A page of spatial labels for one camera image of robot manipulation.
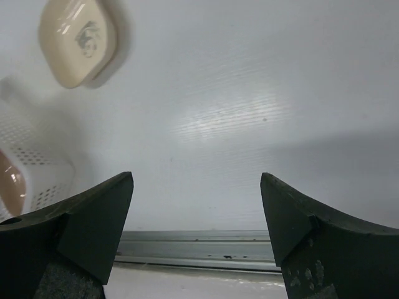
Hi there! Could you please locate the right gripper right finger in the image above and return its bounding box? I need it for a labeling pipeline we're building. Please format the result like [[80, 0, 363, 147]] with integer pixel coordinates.
[[260, 173, 398, 298]]

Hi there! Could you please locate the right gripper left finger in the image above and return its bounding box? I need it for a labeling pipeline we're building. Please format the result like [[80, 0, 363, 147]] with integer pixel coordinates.
[[1, 171, 134, 298]]

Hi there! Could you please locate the brown plate front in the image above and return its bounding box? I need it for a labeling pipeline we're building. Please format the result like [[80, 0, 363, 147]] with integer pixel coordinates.
[[1, 152, 26, 216]]

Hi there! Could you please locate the white plastic bin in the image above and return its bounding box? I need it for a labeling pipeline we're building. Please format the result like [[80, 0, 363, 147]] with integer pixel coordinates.
[[0, 77, 79, 222]]

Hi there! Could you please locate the cream plate left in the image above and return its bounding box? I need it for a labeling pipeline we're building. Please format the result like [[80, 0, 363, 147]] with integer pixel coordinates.
[[38, 1, 117, 89]]

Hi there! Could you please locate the aluminium rail frame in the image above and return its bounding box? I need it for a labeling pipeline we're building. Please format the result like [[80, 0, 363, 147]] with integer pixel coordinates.
[[115, 230, 281, 273]]

